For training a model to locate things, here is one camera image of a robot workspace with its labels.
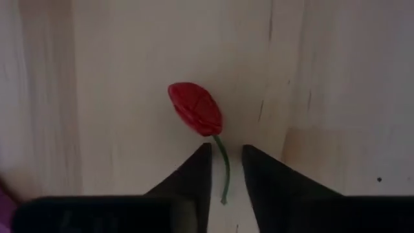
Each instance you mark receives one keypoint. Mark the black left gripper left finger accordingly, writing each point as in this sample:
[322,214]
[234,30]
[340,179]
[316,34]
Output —
[194,184]

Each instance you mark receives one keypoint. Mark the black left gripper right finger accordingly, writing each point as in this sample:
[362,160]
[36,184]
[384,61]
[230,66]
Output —
[275,191]

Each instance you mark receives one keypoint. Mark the red toy cherry with stem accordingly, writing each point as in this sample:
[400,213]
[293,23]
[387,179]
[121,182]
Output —
[197,108]

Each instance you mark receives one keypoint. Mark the purple folded cloth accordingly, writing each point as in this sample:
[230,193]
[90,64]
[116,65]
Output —
[4,213]

